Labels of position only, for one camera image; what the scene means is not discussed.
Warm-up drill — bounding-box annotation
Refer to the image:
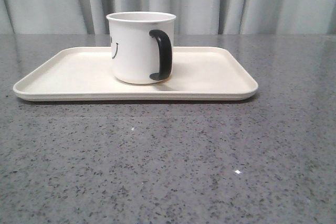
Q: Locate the cream rectangular plastic tray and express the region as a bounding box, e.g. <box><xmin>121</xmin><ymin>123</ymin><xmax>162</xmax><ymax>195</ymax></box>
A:
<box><xmin>13</xmin><ymin>47</ymin><xmax>258</xmax><ymax>101</ymax></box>

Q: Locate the grey pleated curtain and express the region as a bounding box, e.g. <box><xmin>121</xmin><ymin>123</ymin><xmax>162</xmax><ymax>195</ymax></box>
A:
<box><xmin>1</xmin><ymin>0</ymin><xmax>335</xmax><ymax>35</ymax></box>

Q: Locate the white smiley mug black handle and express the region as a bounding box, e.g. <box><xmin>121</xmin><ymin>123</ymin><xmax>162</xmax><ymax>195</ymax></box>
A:
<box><xmin>106</xmin><ymin>11</ymin><xmax>176</xmax><ymax>84</ymax></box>

